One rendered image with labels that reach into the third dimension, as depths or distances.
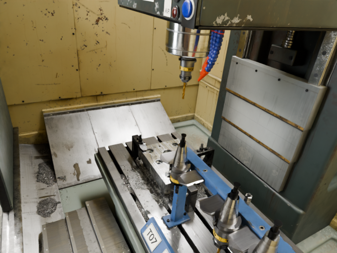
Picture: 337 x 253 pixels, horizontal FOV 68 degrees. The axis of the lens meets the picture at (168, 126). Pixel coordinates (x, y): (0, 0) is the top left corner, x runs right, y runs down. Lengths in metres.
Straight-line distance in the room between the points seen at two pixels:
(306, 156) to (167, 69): 1.27
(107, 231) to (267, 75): 0.97
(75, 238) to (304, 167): 1.01
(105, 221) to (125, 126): 0.83
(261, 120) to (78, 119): 1.23
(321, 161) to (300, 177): 0.13
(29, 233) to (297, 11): 1.31
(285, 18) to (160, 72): 1.49
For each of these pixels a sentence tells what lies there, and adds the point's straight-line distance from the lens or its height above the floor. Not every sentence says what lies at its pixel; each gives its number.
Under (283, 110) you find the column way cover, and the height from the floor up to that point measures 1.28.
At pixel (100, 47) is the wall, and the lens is 1.81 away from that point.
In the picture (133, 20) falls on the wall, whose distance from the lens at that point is 1.86.
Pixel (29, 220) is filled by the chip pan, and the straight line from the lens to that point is 1.43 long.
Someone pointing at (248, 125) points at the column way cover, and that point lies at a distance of 1.30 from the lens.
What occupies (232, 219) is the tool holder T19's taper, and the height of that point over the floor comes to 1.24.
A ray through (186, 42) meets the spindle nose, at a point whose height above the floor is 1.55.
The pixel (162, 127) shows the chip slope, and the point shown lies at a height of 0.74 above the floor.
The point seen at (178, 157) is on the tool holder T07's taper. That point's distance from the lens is 0.73.
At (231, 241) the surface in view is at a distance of 0.61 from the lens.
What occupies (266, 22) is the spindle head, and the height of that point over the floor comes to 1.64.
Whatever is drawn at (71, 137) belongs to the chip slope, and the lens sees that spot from 1.78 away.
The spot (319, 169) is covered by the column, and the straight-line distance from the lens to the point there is 1.18.
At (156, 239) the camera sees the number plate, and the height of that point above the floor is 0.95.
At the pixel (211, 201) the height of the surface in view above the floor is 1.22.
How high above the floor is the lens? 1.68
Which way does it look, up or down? 29 degrees down
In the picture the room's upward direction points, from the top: 5 degrees clockwise
